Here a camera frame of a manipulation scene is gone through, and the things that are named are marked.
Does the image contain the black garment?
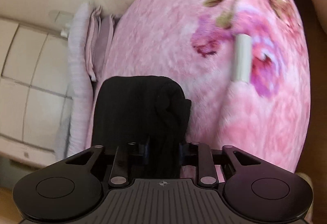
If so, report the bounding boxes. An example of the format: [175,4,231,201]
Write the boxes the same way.
[91,76,191,179]

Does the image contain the white fluffy quilt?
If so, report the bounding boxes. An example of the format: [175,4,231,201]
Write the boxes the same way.
[54,2,94,161]

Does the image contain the white cylindrical tube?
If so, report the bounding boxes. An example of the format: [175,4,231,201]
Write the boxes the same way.
[231,34,252,83]

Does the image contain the pink floral blanket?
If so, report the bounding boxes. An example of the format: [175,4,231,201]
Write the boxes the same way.
[102,0,310,172]

